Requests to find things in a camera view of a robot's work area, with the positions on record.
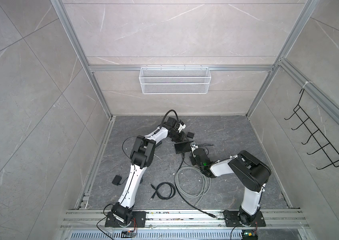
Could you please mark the aluminium mounting rail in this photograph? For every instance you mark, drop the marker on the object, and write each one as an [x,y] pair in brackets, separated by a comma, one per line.
[186,219]

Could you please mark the black wire hook rack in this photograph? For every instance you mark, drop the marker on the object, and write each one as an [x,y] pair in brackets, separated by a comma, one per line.
[316,135]

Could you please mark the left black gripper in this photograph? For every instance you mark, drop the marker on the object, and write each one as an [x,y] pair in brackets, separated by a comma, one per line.
[183,138]

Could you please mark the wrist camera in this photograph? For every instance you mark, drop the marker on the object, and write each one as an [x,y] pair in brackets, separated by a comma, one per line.
[180,126]
[193,146]

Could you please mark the white wire mesh basket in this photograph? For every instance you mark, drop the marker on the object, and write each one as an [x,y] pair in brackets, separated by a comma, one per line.
[174,80]

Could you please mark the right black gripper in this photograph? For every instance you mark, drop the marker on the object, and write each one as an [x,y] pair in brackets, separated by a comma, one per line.
[192,160]

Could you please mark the ribbed black network switch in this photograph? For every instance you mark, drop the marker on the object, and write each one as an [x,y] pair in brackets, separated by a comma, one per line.
[183,147]

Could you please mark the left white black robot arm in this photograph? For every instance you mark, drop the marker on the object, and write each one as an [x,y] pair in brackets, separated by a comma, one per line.
[141,157]

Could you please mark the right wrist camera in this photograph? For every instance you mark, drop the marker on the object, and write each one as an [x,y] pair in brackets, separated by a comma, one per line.
[193,146]

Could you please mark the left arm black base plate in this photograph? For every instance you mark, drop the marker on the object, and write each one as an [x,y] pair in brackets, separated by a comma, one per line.
[132,219]

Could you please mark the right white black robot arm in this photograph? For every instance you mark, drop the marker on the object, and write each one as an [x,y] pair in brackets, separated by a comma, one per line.
[252,173]

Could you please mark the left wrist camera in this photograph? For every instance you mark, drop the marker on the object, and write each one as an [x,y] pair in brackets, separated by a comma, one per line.
[180,126]

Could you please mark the black power adapter with cable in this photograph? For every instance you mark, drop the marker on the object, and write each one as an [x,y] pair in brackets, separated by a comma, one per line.
[190,136]

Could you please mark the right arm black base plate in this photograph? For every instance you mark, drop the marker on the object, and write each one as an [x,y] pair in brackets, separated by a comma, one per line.
[242,219]

